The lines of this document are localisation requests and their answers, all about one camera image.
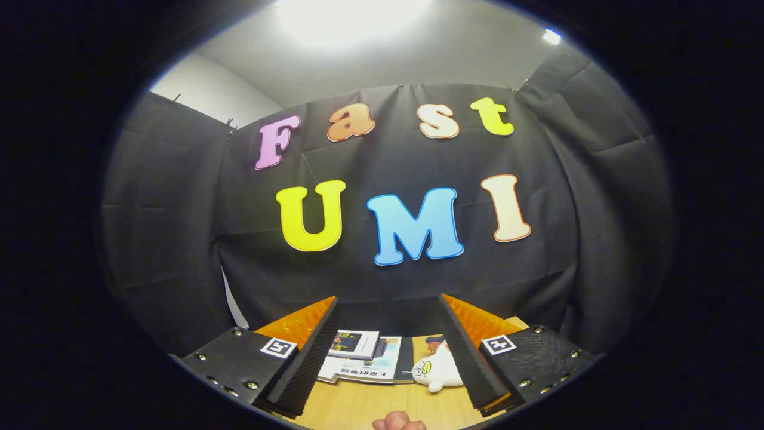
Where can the dark cover book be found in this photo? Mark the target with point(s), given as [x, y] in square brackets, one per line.
[406, 358]

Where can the small ceiling light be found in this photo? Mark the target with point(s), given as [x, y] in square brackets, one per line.
[551, 37]

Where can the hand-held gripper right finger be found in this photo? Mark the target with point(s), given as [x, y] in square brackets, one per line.
[468, 364]

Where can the book with night photo cover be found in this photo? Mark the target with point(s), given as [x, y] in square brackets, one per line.
[355, 343]

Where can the white plush duck toy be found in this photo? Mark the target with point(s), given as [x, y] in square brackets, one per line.
[441, 370]

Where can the pale blue cover book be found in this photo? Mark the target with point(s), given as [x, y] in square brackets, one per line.
[373, 367]

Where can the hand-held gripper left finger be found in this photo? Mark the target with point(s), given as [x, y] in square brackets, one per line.
[310, 364]

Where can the large ceiling light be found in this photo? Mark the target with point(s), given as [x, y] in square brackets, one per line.
[352, 21]

